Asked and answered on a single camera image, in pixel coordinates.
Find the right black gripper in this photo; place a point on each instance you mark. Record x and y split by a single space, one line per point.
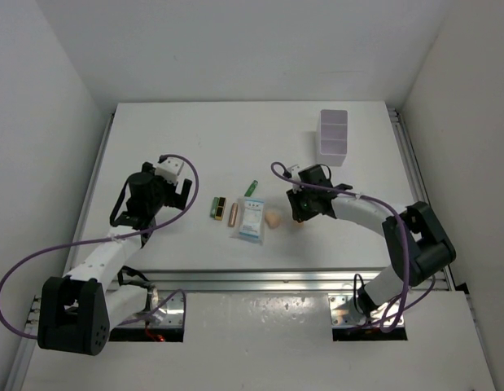
298 214

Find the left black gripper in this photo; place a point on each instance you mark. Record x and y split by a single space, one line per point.
174 199

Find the beige makeup sponge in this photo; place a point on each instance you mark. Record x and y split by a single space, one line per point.
273 218

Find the clear cotton pad pouch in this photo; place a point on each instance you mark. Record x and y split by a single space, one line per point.
250 221

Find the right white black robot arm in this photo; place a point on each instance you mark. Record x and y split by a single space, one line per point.
418 245

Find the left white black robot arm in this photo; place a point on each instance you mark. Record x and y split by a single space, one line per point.
79 310

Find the green lip balm tube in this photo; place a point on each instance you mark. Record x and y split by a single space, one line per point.
213 208

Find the black gold lipstick case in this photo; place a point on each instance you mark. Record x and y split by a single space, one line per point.
220 209

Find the rose gold lipstick tube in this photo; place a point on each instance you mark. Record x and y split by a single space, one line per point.
233 214

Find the white compartment organizer box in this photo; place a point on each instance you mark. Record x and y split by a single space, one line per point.
332 137

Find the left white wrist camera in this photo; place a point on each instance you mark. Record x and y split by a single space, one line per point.
170 169

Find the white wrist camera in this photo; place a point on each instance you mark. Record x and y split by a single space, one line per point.
170 169
292 172

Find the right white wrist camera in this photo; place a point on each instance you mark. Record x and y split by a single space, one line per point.
292 172

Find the aluminium front rail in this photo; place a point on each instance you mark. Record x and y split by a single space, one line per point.
337 280

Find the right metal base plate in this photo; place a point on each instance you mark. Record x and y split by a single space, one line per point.
345 316

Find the metal base plate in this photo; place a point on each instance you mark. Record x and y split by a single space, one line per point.
345 316
168 312

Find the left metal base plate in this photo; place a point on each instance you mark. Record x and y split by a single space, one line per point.
168 312

